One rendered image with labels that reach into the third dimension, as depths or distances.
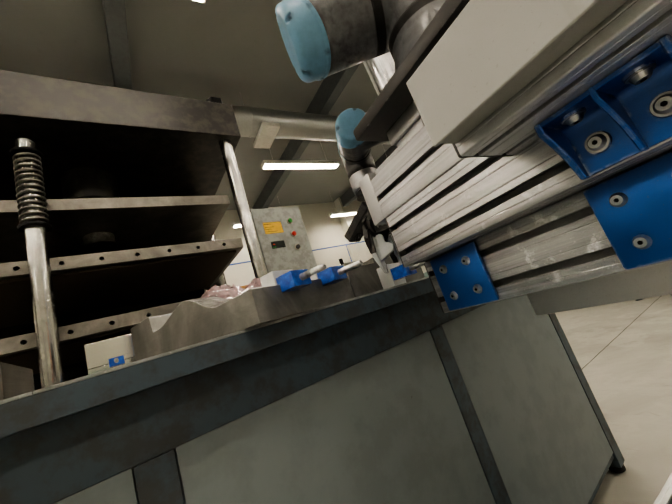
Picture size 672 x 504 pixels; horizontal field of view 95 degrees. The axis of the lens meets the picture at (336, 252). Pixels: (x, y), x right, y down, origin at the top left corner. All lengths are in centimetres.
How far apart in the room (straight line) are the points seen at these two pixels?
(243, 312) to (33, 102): 134
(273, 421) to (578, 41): 58
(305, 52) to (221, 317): 44
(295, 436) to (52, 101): 150
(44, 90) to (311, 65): 133
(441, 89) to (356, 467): 61
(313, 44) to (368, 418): 66
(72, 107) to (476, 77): 157
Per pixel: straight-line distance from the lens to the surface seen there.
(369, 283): 76
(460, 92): 28
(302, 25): 55
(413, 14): 54
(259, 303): 50
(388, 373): 73
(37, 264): 143
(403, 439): 75
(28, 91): 173
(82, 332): 141
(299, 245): 173
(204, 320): 62
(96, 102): 172
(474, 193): 42
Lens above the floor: 77
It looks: 12 degrees up
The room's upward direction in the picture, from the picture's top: 19 degrees counter-clockwise
